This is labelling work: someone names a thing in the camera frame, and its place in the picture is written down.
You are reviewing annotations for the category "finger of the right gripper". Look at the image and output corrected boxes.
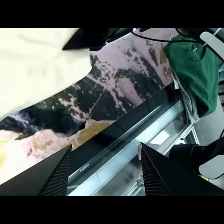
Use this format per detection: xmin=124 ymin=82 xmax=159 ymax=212
xmin=62 ymin=27 xmax=134 ymax=52

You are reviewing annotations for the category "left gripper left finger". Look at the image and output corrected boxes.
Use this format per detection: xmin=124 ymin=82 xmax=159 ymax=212
xmin=0 ymin=144 xmax=73 ymax=197

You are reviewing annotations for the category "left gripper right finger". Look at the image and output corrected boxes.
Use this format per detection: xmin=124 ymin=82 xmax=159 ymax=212
xmin=139 ymin=142 xmax=224 ymax=197

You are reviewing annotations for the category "white garment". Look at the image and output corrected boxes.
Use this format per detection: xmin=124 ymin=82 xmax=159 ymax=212
xmin=0 ymin=27 xmax=93 ymax=122

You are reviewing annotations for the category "grey garment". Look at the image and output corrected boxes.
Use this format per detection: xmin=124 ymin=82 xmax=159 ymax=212
xmin=178 ymin=75 xmax=202 ymax=121

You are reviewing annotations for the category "green T-shirt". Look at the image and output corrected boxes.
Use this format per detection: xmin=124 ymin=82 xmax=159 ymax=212
xmin=162 ymin=33 xmax=220 ymax=118

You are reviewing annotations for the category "silver frame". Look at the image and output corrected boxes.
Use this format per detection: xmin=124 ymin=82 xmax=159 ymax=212
xmin=67 ymin=98 xmax=224 ymax=197

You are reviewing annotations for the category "black cable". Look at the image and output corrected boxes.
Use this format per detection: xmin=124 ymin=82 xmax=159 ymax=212
xmin=129 ymin=29 xmax=201 ymax=44

